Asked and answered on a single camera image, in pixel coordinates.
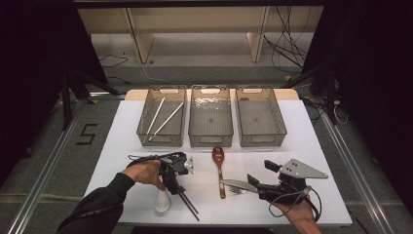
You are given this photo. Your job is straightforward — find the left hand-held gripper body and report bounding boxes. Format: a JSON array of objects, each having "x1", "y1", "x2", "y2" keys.
[{"x1": 159, "y1": 151, "x2": 196, "y2": 179}]

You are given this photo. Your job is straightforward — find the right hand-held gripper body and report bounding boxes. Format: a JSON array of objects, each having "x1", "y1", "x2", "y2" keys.
[{"x1": 257, "y1": 158, "x2": 329, "y2": 206}]

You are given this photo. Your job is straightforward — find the steel table knife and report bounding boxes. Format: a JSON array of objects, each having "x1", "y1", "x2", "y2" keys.
[{"x1": 218, "y1": 178, "x2": 260, "y2": 194}]

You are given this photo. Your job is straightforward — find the white ceramic spoon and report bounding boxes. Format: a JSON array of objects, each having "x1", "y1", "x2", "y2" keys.
[{"x1": 154, "y1": 188, "x2": 170, "y2": 214}]

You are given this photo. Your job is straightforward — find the brown wooden chopstick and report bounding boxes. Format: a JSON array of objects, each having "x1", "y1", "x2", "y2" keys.
[
  {"x1": 178, "y1": 193, "x2": 201, "y2": 222},
  {"x1": 180, "y1": 192, "x2": 200, "y2": 215}
]

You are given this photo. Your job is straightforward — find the smoked clear plastic bin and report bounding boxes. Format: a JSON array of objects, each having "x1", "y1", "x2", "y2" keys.
[
  {"x1": 235, "y1": 85, "x2": 288, "y2": 148},
  {"x1": 136, "y1": 85, "x2": 188, "y2": 148},
  {"x1": 188, "y1": 84, "x2": 235, "y2": 148}
]

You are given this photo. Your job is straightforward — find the brown wooden spoon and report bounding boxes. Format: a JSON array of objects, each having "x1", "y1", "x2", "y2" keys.
[{"x1": 211, "y1": 146, "x2": 227, "y2": 199}]

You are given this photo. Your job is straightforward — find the dark brown chopsticks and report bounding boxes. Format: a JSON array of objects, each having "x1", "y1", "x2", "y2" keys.
[{"x1": 148, "y1": 102, "x2": 185, "y2": 141}]

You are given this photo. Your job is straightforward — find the white chopstick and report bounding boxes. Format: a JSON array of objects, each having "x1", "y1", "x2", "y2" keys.
[{"x1": 146, "y1": 97, "x2": 166, "y2": 136}]

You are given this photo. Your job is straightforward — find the person's left hand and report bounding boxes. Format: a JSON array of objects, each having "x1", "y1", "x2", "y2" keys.
[{"x1": 120, "y1": 160, "x2": 168, "y2": 192}]

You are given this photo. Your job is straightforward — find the person's right hand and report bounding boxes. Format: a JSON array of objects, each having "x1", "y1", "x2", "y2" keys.
[{"x1": 272, "y1": 194, "x2": 322, "y2": 234}]

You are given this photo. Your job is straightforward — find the steel fork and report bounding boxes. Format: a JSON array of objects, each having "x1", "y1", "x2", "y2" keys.
[{"x1": 228, "y1": 185, "x2": 248, "y2": 195}]

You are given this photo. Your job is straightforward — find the white table sheet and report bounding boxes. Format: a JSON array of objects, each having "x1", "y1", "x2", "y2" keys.
[{"x1": 85, "y1": 99, "x2": 354, "y2": 226}]

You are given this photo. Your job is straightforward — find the black tripod stand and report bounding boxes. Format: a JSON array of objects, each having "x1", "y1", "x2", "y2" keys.
[
  {"x1": 282, "y1": 62, "x2": 340, "y2": 126},
  {"x1": 59, "y1": 67, "x2": 121, "y2": 131}
]

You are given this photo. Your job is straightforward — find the black curtain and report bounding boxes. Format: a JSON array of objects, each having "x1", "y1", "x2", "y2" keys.
[
  {"x1": 301, "y1": 0, "x2": 413, "y2": 215},
  {"x1": 0, "y1": 0, "x2": 109, "y2": 188}
]

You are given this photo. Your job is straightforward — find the light wooden shelf unit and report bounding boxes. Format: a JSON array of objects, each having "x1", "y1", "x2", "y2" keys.
[{"x1": 77, "y1": 6, "x2": 325, "y2": 63}]

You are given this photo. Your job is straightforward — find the aluminium floor rail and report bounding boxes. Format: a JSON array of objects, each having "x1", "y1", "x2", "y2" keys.
[
  {"x1": 319, "y1": 110, "x2": 395, "y2": 234},
  {"x1": 6, "y1": 97, "x2": 95, "y2": 234}
]

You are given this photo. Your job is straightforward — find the white floor cable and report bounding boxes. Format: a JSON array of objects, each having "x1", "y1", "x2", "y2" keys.
[{"x1": 123, "y1": 52, "x2": 170, "y2": 85}]

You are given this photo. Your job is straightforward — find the thin black floor cable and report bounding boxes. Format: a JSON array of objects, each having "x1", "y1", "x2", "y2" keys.
[{"x1": 98, "y1": 54, "x2": 130, "y2": 69}]

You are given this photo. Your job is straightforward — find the tangle of black cables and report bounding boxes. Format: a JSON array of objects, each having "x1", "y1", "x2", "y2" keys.
[{"x1": 263, "y1": 6, "x2": 314, "y2": 74}]

